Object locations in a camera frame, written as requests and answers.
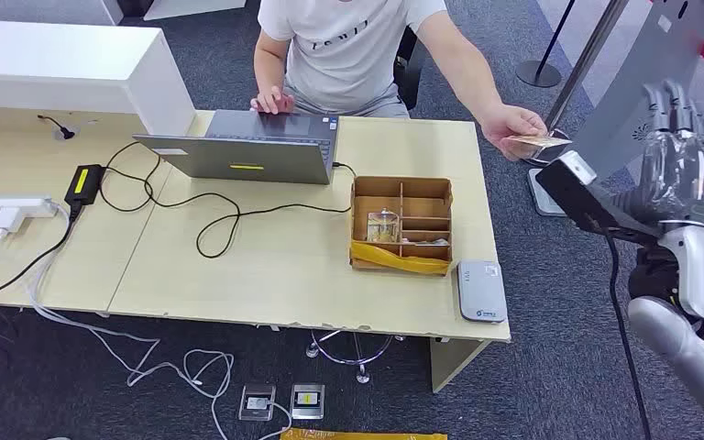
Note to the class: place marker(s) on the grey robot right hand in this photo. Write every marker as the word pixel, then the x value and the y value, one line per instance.
pixel 686 176

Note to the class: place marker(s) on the person's left hand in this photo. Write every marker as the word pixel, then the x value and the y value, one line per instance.
pixel 510 121

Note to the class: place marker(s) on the person's right hand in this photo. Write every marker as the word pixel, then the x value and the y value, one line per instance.
pixel 273 102

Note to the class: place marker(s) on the ID card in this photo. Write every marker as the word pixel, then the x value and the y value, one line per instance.
pixel 540 141

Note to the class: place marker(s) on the person's left forearm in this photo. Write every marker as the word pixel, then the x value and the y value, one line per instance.
pixel 476 85

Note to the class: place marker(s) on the person's right forearm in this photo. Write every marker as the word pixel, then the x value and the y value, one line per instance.
pixel 269 76

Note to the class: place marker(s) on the person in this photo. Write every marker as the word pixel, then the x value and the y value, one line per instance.
pixel 340 61

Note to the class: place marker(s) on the grey card reader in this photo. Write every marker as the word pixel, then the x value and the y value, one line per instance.
pixel 479 291

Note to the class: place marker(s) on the grey laptop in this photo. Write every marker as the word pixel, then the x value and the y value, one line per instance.
pixel 236 158

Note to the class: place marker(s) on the grey kiosk stand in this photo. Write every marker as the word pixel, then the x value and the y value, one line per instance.
pixel 631 91

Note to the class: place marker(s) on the cardboard divided box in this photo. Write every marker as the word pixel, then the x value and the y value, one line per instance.
pixel 425 194

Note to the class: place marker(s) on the black office chair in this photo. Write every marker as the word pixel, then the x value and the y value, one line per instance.
pixel 406 73

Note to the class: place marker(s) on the light wooden desk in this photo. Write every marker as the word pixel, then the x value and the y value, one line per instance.
pixel 267 285

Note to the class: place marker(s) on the black laptop power adapter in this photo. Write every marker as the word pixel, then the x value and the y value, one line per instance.
pixel 85 185

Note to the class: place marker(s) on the round desk grommet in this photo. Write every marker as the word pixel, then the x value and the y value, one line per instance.
pixel 62 135

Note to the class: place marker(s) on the white raised counter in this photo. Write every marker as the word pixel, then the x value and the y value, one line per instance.
pixel 54 61

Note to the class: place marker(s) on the white power strip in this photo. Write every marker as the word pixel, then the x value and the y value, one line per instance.
pixel 6 205

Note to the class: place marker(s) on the swivel chair base with casters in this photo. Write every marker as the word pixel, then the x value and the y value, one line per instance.
pixel 361 376

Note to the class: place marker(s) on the white plug charger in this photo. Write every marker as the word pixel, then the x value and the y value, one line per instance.
pixel 6 220

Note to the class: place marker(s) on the open floor socket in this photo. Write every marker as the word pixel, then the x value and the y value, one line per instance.
pixel 256 402

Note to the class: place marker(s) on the floor socket with label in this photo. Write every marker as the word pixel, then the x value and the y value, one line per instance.
pixel 308 401

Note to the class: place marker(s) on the yellow floor marking tape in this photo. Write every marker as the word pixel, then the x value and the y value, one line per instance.
pixel 364 435

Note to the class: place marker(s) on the black stanchion post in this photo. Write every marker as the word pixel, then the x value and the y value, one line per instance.
pixel 537 74

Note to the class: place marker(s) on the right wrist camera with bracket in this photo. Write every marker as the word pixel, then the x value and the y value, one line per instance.
pixel 570 194

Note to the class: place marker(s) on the chrome stanchion post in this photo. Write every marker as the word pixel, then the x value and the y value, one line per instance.
pixel 589 58

